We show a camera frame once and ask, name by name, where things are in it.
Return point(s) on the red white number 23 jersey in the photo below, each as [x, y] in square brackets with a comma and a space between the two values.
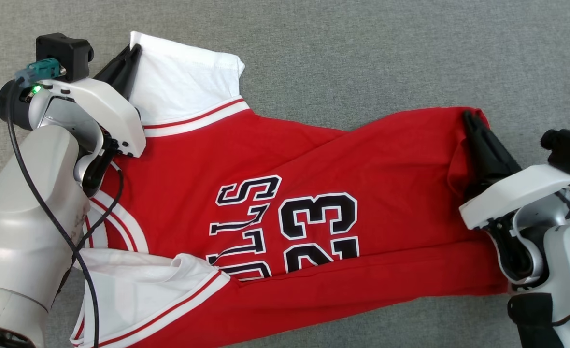
[193, 159]

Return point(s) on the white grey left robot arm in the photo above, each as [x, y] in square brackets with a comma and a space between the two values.
[24, 217]

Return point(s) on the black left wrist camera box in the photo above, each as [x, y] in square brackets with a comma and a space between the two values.
[65, 53]

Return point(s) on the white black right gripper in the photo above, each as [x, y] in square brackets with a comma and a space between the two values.
[517, 198]

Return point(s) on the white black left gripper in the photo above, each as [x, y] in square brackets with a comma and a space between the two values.
[106, 108]

